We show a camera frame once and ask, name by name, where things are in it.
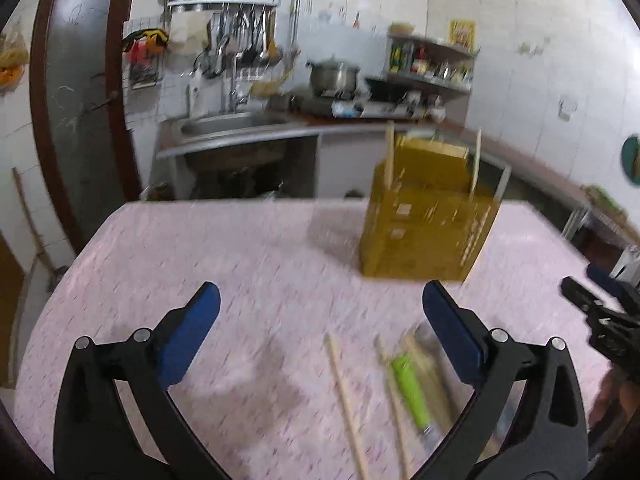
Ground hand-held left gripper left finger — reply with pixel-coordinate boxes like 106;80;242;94
52;281;222;480

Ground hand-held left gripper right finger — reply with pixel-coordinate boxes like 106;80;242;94
415;280;591;480

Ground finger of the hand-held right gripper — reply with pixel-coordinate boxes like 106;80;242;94
586;262;640;306
560;276;623;323

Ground green-handled utensil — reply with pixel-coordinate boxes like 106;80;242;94
390;355;436;436

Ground yellow slotted utensil holder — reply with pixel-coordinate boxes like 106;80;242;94
359;135;502;282

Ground person's right hand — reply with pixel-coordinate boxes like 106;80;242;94
589;370;636;433

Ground pink floral tablecloth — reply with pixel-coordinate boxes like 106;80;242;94
12;199;623;480

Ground steel kitchen sink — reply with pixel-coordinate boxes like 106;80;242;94
172;112;301;143

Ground sink faucet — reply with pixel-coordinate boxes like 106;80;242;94
227;55;251;113

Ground gas stove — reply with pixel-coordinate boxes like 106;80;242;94
287;92;416;118

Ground brown-framed door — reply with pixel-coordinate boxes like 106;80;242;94
30;0;146;256

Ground steel cooking pot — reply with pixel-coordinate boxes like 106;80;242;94
306;59;362;96

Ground yellow and red bag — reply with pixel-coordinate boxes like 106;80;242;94
122;27;170;67

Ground hanging utensil rack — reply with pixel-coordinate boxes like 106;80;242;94
167;0;281;78

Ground orange plastic bags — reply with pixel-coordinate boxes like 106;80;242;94
0;30;28;96

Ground teal round wall object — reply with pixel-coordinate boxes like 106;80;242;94
621;136;640;186

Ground wall shelf with bottles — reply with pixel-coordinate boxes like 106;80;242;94
385;19;478;96

